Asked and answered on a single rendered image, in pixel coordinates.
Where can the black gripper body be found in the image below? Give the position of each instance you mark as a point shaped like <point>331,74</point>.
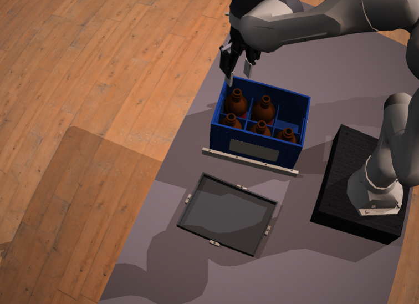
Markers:
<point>236,39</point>

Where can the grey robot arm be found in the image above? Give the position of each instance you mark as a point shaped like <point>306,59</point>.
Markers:
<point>376,188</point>

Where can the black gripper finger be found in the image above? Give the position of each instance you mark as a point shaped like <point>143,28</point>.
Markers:
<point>251,56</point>
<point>227,64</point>

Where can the dark blue crate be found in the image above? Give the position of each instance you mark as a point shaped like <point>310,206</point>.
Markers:
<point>291,113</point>

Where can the brown bottle with blue label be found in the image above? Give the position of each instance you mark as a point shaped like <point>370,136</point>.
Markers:
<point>287,134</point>

